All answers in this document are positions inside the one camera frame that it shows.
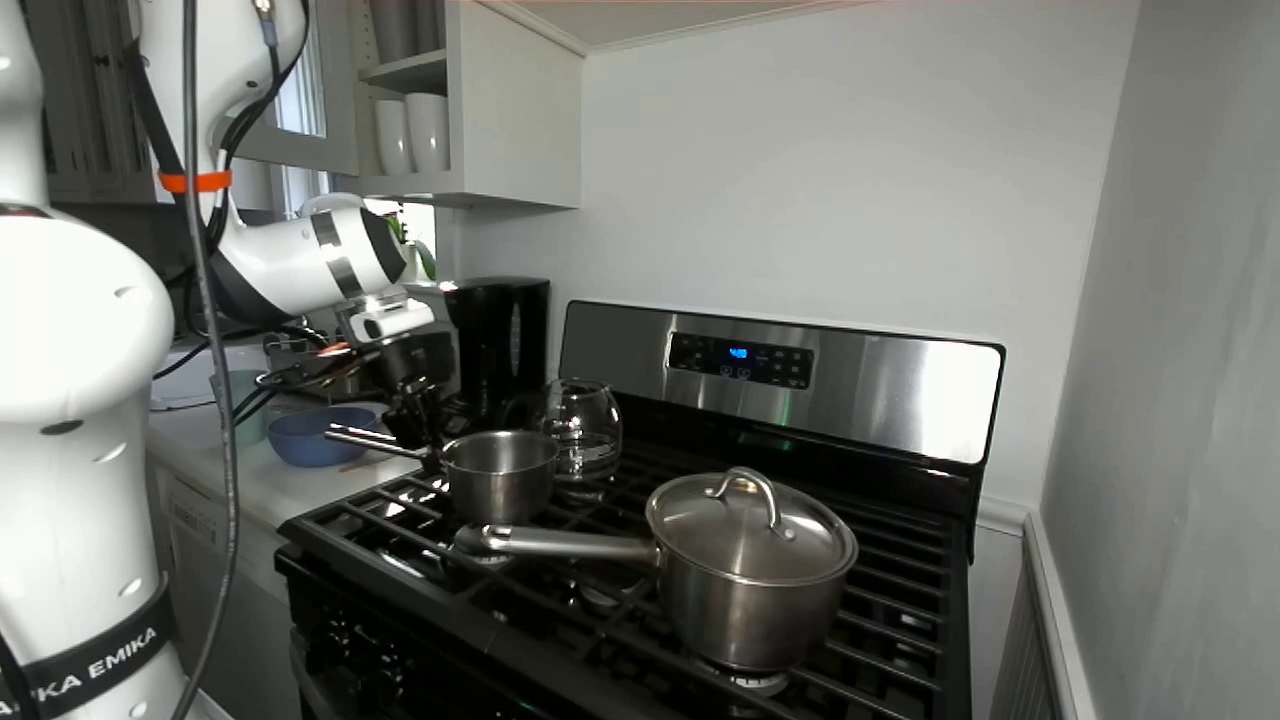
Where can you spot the small lidless steel saucepan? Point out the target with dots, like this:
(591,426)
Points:
(501,482)

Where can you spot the glass door cabinet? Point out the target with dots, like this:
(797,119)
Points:
(92,105)

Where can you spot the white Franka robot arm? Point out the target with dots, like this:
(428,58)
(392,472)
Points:
(75,346)

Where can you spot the steel pot lid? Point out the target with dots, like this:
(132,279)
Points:
(747,526)

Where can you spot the blue bowl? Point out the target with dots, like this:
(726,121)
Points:
(305,440)

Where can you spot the stainless black gas stove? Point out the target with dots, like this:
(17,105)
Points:
(855,385)

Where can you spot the black coffee maker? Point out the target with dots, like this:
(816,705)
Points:
(513,346)

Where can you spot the white base cabinet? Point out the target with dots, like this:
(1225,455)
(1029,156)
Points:
(267,614)

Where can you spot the glass coffee carafe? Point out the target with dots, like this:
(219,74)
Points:
(583,434)

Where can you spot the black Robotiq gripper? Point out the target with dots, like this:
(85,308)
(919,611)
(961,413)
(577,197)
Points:
(425,392)

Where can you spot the large steel pot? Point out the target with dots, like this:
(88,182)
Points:
(752,614)

